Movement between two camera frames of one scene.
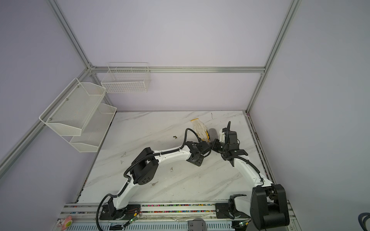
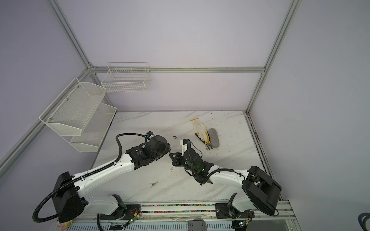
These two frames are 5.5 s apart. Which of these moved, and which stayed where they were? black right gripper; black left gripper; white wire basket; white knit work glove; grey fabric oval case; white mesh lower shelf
Moved: black right gripper; black left gripper
Stayed: white wire basket; white mesh lower shelf; white knit work glove; grey fabric oval case
